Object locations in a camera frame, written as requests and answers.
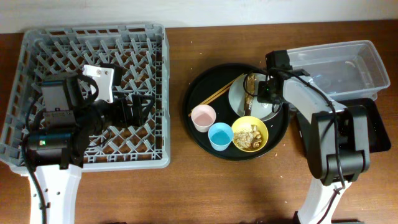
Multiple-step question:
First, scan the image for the yellow bowl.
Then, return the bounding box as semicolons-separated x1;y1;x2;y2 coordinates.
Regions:
231;116;269;152

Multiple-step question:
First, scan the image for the grey round plate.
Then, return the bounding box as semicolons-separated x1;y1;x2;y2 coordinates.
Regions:
228;74;282;121

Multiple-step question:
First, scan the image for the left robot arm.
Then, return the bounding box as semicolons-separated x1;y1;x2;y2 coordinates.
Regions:
21;73;155;223

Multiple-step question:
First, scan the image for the grey dishwasher rack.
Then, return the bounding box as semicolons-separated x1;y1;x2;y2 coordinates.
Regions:
1;24;171;175

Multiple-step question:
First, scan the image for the round black tray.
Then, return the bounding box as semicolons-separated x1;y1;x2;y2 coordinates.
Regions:
181;63;289;161

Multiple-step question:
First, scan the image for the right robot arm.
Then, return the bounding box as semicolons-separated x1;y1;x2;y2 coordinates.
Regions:
260;50;370;223

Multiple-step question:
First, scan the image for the blue cup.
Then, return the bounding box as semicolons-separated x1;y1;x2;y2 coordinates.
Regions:
208;123;234;151

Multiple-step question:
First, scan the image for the peanut shells food waste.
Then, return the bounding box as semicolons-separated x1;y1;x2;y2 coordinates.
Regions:
233;125;262;151

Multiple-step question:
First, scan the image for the pink cup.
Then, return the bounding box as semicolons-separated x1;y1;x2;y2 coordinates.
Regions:
191;105;216;133

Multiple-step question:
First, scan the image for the black rectangular bin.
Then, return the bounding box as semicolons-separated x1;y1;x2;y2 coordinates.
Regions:
296;98;391;156

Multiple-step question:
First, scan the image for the clear plastic bin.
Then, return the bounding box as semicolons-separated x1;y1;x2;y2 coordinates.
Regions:
274;40;391;101

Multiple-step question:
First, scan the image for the brown snack wrapper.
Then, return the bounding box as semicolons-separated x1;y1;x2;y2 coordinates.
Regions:
243;73;256;116

